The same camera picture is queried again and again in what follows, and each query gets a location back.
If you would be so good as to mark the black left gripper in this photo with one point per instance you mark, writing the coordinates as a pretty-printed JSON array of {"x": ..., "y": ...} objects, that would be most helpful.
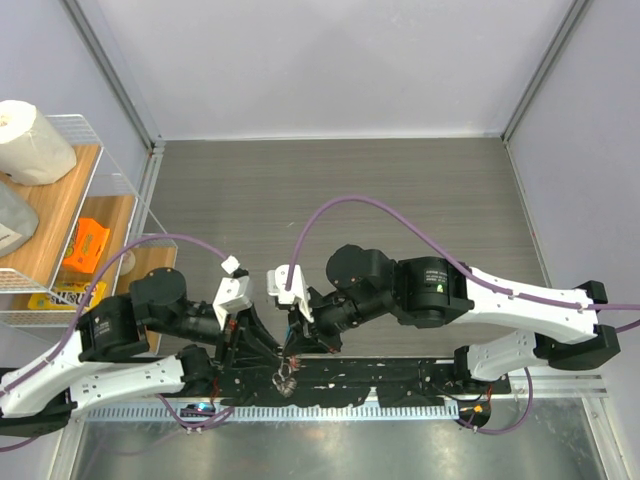
[{"x": 260, "y": 351}]

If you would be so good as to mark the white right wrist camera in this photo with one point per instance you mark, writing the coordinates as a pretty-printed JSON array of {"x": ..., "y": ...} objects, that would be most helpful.
[{"x": 288, "y": 286}]

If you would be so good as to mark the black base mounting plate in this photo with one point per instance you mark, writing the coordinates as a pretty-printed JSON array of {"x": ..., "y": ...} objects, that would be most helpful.
[{"x": 343, "y": 382}]

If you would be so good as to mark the yellow m&m's bag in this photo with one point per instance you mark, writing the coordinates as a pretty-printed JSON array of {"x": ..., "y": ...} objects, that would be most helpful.
[{"x": 67, "y": 296}]

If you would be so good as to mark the white paper towel roll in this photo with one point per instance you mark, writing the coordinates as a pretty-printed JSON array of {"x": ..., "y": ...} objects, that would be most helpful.
[{"x": 33, "y": 152}]

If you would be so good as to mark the white wire wooden shelf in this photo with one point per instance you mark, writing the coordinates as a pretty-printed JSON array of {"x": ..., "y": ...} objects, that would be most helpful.
[{"x": 99, "y": 189}]

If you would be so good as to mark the orange candy box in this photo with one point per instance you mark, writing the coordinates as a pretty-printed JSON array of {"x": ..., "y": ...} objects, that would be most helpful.
[{"x": 86, "y": 246}]

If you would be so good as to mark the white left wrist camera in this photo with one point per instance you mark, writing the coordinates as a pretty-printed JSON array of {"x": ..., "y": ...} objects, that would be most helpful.
[{"x": 234, "y": 293}]

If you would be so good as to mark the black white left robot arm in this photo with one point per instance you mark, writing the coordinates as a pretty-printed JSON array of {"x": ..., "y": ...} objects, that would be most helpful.
[{"x": 150, "y": 340}]

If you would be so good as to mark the slotted white cable duct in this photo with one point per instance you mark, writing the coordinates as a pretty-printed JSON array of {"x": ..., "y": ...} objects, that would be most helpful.
[{"x": 368, "y": 411}]

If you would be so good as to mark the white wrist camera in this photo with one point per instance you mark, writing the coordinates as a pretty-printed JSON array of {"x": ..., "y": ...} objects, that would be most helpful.
[
  {"x": 288, "y": 286},
  {"x": 234, "y": 293}
]

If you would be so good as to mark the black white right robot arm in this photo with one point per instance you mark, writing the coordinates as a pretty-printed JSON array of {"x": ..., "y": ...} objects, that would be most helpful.
[{"x": 555, "y": 328}]

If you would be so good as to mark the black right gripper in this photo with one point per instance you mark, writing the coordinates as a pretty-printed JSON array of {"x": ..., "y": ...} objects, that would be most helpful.
[{"x": 306, "y": 337}]

